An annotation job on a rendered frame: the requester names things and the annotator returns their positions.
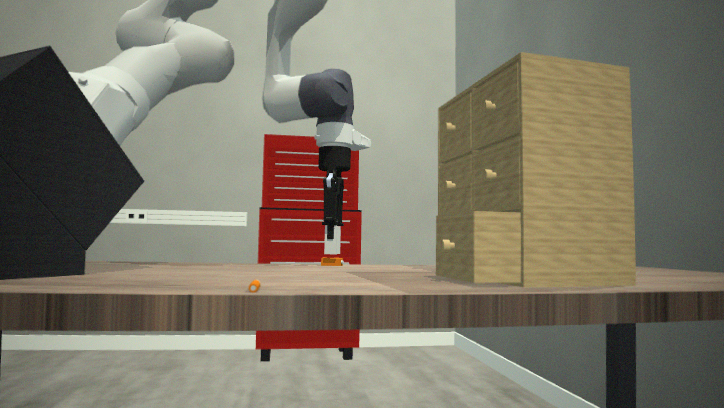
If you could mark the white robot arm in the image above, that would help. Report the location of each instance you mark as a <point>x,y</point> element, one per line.
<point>124,91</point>

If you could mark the light brown wooden chest of drawers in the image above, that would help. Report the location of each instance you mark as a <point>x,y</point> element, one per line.
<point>576,165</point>

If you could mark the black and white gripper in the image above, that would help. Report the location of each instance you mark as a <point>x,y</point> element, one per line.
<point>336,159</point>

